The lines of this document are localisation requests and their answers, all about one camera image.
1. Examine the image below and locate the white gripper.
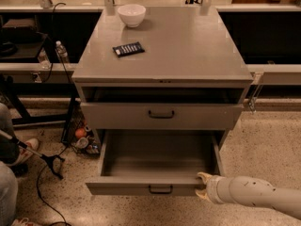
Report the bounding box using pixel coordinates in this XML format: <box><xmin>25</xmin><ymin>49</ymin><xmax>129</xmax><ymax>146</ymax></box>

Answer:
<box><xmin>195</xmin><ymin>172</ymin><xmax>223</xmax><ymax>204</ymax></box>

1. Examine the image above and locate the grey drawer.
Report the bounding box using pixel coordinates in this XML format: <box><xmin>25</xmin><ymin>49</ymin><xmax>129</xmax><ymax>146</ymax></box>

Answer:
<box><xmin>81</xmin><ymin>103</ymin><xmax>243</xmax><ymax>130</ymax></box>
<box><xmin>87</xmin><ymin>130</ymin><xmax>221</xmax><ymax>196</ymax></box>

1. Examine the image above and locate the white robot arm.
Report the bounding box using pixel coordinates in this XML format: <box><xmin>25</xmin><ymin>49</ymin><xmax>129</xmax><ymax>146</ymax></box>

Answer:
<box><xmin>195</xmin><ymin>172</ymin><xmax>301</xmax><ymax>219</ymax></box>

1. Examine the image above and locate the grey drawer cabinet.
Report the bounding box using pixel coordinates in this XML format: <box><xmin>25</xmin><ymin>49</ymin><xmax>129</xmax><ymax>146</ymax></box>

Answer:
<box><xmin>72</xmin><ymin>7</ymin><xmax>252</xmax><ymax>143</ymax></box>

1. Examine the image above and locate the grey top drawer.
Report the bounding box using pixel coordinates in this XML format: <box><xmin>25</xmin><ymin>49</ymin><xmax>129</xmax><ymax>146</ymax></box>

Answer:
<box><xmin>81</xmin><ymin>103</ymin><xmax>243</xmax><ymax>130</ymax></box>

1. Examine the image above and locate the basket of small items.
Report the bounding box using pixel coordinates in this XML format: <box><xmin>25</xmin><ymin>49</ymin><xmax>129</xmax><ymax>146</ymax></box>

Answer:
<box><xmin>61</xmin><ymin>109</ymin><xmax>101</xmax><ymax>155</ymax></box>

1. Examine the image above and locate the black snack packet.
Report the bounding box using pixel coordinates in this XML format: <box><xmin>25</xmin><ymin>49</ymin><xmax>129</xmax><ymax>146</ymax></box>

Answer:
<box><xmin>113</xmin><ymin>41</ymin><xmax>145</xmax><ymax>57</ymax></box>

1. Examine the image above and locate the black grabber tool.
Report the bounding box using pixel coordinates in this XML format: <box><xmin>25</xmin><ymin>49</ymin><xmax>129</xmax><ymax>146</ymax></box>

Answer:
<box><xmin>0</xmin><ymin>130</ymin><xmax>65</xmax><ymax>180</ymax></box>

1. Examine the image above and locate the white orange sneaker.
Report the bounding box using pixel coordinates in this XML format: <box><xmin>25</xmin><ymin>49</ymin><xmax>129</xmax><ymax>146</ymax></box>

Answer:
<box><xmin>9</xmin><ymin>138</ymin><xmax>40</xmax><ymax>167</ymax></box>

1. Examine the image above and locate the white bowl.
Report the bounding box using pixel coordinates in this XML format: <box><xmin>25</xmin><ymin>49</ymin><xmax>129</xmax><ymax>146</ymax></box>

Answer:
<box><xmin>118</xmin><ymin>4</ymin><xmax>146</xmax><ymax>27</ymax></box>

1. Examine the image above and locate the clear water bottle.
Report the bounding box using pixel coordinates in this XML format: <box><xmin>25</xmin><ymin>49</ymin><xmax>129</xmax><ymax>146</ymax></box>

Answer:
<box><xmin>55</xmin><ymin>40</ymin><xmax>70</xmax><ymax>64</ymax></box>

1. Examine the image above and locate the person leg in jeans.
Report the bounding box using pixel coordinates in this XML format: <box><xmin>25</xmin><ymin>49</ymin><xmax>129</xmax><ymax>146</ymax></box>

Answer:
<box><xmin>0</xmin><ymin>103</ymin><xmax>20</xmax><ymax>166</ymax></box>

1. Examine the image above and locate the black floor cable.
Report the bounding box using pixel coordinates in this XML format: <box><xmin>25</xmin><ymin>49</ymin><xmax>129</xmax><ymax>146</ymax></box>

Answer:
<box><xmin>35</xmin><ymin>144</ymin><xmax>72</xmax><ymax>226</ymax></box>

